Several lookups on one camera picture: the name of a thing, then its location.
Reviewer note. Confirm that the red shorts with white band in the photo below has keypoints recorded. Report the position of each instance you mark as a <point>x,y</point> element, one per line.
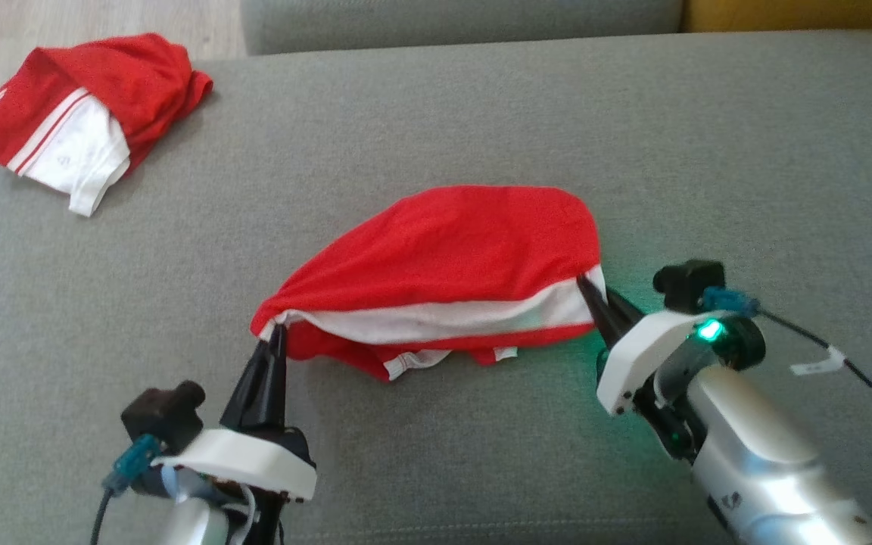
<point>451,250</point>

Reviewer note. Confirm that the yellow sofa cushion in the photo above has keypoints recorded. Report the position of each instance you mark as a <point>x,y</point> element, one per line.
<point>799,14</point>

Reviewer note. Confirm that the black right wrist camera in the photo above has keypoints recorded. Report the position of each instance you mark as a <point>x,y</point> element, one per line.
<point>689,284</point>

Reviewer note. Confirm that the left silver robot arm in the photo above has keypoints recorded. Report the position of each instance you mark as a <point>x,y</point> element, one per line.
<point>194,526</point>

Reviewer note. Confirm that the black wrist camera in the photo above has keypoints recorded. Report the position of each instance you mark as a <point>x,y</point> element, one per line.
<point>689,284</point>
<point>163,416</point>

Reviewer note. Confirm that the grey sofa back cushion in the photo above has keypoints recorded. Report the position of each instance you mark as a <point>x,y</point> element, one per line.
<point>443,23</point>

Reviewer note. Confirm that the red jersey with white sleeves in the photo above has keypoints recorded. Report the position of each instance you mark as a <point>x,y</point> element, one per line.
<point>126,76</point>

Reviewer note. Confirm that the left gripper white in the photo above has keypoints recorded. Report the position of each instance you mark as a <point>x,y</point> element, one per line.
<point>254,458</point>

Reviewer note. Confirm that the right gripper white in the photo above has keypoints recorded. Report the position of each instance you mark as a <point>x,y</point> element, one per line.
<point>640,348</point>

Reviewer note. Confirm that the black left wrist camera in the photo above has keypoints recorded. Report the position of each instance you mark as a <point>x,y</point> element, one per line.
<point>163,416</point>

